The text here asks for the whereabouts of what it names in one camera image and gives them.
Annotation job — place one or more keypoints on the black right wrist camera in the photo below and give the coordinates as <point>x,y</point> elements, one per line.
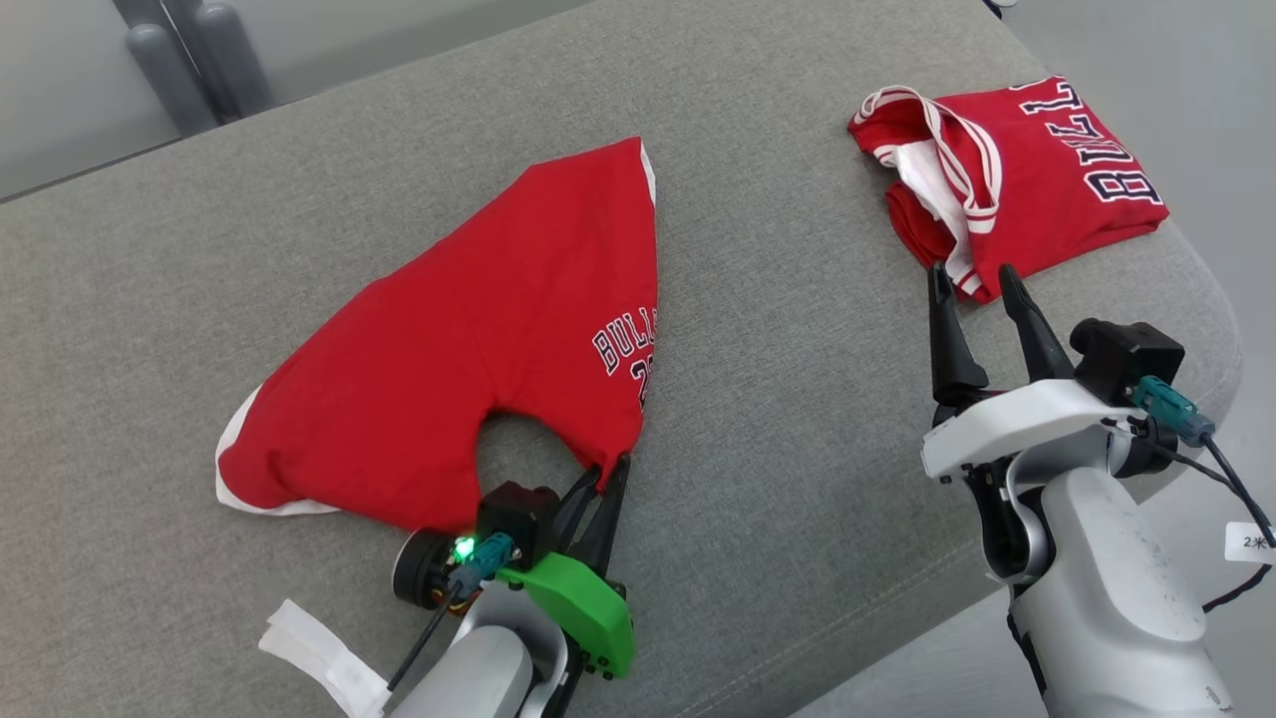
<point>1126,354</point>

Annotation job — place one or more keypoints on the red Bulls jersey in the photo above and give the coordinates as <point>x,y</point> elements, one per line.
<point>1047,189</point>
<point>449,349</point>

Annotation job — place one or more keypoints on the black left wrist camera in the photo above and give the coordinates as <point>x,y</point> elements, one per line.
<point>513,514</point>

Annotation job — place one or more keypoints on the grey fabric sofa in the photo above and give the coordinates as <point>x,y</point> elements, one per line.
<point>778,399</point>

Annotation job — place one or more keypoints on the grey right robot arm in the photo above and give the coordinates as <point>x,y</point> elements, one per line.
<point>1107,598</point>

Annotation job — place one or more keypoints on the grey partition foot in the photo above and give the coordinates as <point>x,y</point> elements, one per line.
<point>174,85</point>
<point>234,65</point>

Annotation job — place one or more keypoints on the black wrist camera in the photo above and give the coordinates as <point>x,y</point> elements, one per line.
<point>513,514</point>
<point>1126,354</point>

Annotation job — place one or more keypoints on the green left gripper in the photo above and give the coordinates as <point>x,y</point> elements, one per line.
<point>588,618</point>

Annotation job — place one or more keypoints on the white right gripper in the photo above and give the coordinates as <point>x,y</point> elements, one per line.
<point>1017,419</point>

